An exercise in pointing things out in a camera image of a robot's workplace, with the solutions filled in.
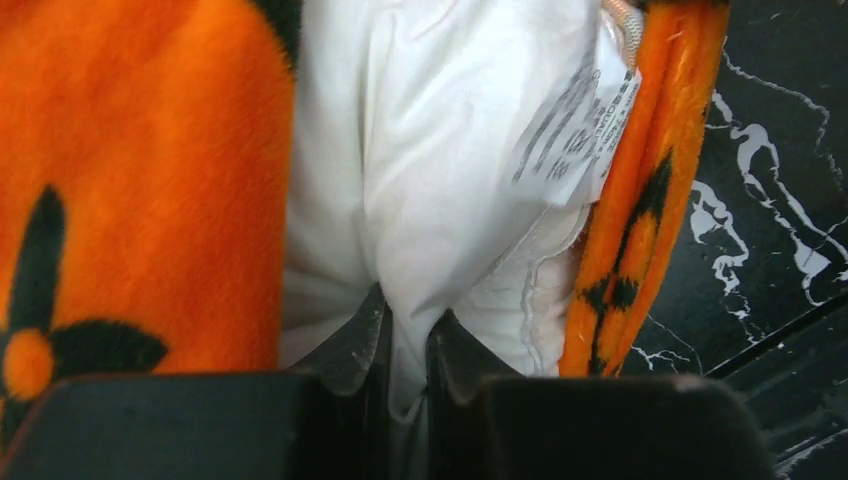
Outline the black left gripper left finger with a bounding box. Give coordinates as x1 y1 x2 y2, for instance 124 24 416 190
1 287 392 480

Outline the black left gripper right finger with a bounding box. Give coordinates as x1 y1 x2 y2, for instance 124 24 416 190
426 312 774 480

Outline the white pillow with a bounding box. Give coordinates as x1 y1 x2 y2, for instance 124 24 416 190
279 1 644 479

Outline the orange patterned plush pillowcase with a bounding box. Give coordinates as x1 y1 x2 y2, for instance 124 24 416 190
1 0 302 449

